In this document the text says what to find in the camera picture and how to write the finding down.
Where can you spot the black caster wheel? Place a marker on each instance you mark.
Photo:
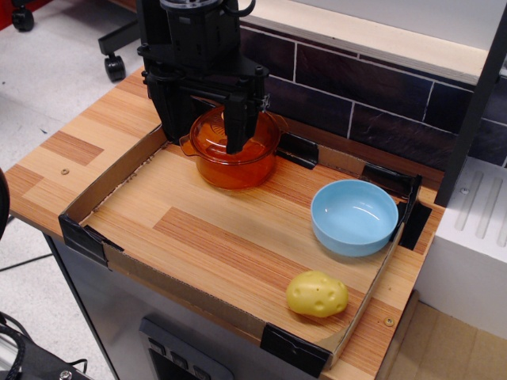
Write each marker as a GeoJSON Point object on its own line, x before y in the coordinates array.
{"type": "Point", "coordinates": [21, 17]}

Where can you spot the orange transparent pot lid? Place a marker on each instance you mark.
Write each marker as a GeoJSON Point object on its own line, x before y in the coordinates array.
{"type": "Point", "coordinates": [207, 139]}

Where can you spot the light blue bowl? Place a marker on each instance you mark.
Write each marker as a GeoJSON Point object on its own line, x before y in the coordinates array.
{"type": "Point", "coordinates": [353, 218]}

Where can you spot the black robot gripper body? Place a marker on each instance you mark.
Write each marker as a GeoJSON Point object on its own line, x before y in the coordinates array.
{"type": "Point", "coordinates": [194, 47]}

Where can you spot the yellow toy potato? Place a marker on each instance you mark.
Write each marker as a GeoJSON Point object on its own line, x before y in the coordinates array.
{"type": "Point", "coordinates": [317, 294]}

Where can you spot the white ribbed drainer block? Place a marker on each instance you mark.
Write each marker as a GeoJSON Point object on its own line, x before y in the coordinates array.
{"type": "Point", "coordinates": [464, 274]}

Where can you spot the black office chair base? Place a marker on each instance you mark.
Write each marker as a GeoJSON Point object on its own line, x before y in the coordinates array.
{"type": "Point", "coordinates": [110, 43]}

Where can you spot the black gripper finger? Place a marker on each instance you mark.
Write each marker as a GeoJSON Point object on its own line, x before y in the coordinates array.
{"type": "Point", "coordinates": [240, 121]}
{"type": "Point", "coordinates": [177, 109]}

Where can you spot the orange transparent pot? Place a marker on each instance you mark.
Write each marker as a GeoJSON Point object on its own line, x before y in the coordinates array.
{"type": "Point", "coordinates": [241, 176]}

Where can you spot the dark right vertical post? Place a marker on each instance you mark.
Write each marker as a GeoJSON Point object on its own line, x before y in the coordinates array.
{"type": "Point", "coordinates": [471, 122]}

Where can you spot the cardboard fence with black tape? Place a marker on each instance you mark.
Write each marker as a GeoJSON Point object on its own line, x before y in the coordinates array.
{"type": "Point", "coordinates": [211, 266]}

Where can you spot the grey control panel with buttons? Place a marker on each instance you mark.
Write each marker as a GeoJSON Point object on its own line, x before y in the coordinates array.
{"type": "Point", "coordinates": [173, 358]}

